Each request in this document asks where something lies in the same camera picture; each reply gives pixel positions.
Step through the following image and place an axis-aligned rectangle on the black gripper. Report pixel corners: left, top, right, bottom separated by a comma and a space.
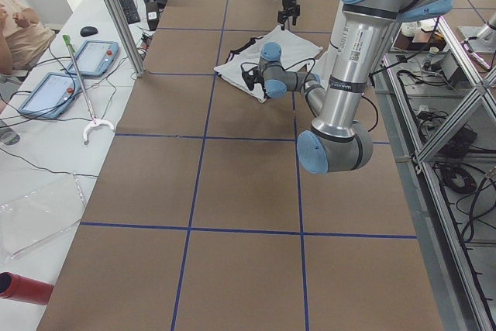
277, 0, 300, 30
255, 76, 268, 99

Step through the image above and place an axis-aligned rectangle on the grey cartoon print t-shirt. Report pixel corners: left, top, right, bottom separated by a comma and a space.
214, 26, 323, 102

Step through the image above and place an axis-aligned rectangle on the black power adapter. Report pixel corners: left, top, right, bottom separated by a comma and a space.
145, 0, 160, 31

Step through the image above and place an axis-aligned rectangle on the black keyboard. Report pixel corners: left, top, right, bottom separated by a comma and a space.
119, 0, 140, 24

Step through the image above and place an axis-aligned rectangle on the far blue teach pendant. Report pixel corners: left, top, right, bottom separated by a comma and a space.
74, 40, 119, 78

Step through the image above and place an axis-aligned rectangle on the blue teach pendant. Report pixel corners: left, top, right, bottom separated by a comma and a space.
74, 40, 119, 78
18, 73, 81, 119

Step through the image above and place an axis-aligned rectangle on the white reacher grabber tool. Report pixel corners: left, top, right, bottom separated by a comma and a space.
62, 34, 115, 145

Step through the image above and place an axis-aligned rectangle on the black computer mouse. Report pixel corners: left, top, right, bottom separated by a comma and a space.
80, 26, 98, 37

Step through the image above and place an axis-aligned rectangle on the near blue teach pendant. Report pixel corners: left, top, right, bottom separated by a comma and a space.
18, 73, 81, 119

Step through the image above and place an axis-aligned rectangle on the person in beige shirt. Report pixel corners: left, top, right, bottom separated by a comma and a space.
1, 0, 56, 75

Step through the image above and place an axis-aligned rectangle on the clear plastic sheet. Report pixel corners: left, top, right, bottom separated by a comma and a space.
1, 175, 85, 264

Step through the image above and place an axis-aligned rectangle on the red cylinder bottle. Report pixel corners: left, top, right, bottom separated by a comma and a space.
1, 272, 54, 305

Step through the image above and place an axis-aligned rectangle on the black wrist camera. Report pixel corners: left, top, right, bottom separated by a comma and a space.
242, 67, 262, 91

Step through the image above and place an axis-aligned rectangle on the grey aluminium frame post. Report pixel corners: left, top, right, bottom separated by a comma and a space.
103, 0, 145, 78

